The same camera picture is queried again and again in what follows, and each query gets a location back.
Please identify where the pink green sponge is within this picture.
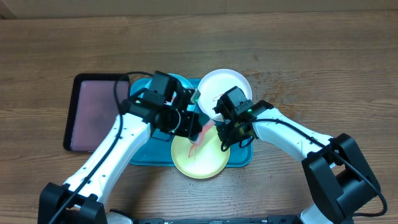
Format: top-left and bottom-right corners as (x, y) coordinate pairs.
(190, 119), (215, 146)

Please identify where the yellow-green plate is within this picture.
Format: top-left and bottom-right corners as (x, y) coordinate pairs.
(171, 126), (230, 179)

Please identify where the light blue plate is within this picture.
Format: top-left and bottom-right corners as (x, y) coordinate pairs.
(144, 73), (196, 106)

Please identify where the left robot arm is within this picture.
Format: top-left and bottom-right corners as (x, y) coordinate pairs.
(37, 71), (203, 223)

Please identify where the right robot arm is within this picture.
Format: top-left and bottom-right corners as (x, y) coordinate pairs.
(214, 86), (387, 223)

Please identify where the teal plastic tray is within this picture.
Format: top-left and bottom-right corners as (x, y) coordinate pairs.
(129, 77), (254, 168)

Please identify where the black water tray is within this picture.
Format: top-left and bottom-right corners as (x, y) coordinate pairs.
(63, 73), (130, 152)

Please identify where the white plate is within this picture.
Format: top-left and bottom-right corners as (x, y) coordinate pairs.
(197, 69), (252, 122)

